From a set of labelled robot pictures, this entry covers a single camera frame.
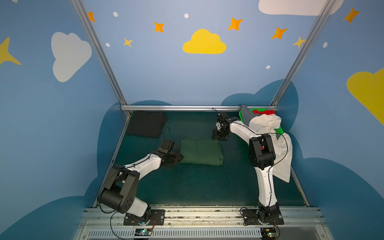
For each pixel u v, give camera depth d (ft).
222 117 2.83
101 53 2.76
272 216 2.15
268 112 3.65
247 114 3.62
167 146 2.40
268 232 2.38
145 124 3.72
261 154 1.95
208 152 3.09
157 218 2.45
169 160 2.53
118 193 1.43
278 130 3.34
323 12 2.35
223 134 2.93
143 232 2.34
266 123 3.55
